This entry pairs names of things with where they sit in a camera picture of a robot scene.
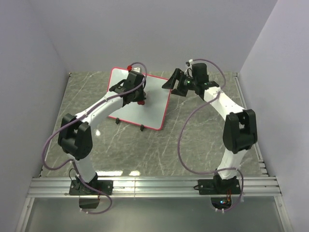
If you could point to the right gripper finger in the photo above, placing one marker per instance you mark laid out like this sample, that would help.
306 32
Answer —
172 80
180 90

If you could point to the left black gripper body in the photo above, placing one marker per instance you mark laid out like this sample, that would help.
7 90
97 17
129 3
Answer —
140 94

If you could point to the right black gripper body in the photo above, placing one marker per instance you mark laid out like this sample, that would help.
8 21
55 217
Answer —
188 83

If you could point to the pink framed whiteboard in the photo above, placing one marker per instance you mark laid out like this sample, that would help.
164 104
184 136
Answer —
152 113

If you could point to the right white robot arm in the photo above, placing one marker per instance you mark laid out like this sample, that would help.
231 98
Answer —
240 129

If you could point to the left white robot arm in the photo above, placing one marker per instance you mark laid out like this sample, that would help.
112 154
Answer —
76 137

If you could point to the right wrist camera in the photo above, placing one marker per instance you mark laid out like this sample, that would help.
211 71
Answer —
189 69

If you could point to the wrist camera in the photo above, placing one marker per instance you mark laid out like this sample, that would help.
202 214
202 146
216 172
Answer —
130 68
189 69

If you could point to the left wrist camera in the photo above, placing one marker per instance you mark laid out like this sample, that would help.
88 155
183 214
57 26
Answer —
130 68

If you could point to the aluminium mounting rail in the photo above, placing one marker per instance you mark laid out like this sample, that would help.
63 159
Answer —
149 187

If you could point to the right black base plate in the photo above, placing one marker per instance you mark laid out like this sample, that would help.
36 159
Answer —
218 186

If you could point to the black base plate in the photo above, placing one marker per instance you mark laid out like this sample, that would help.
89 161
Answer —
218 186
77 188

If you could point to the right side aluminium rail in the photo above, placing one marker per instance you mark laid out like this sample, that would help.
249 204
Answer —
249 118

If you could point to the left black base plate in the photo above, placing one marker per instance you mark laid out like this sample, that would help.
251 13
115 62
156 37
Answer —
77 188

